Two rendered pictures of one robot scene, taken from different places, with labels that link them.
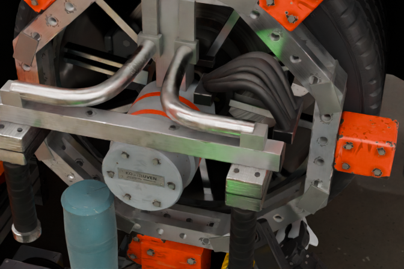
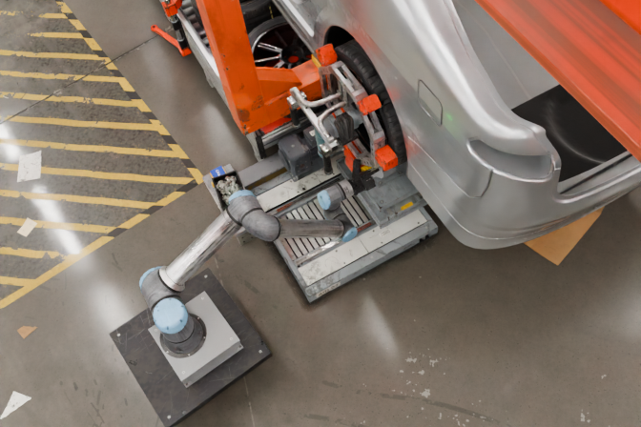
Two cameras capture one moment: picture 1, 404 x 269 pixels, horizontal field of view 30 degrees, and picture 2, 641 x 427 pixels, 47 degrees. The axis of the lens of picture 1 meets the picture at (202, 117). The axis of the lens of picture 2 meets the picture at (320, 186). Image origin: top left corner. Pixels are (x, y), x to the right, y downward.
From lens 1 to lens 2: 2.77 m
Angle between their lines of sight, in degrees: 42
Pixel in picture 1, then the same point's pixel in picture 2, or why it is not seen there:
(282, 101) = (345, 133)
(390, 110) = not seen: hidden behind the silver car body
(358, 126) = (383, 152)
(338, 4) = (385, 114)
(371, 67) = (394, 136)
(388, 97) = not seen: hidden behind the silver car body
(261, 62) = (344, 121)
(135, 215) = not seen: hidden behind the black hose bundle
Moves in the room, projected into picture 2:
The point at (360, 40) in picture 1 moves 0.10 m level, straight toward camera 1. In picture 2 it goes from (391, 128) to (373, 137)
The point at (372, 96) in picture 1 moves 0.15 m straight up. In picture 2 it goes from (394, 145) to (394, 125)
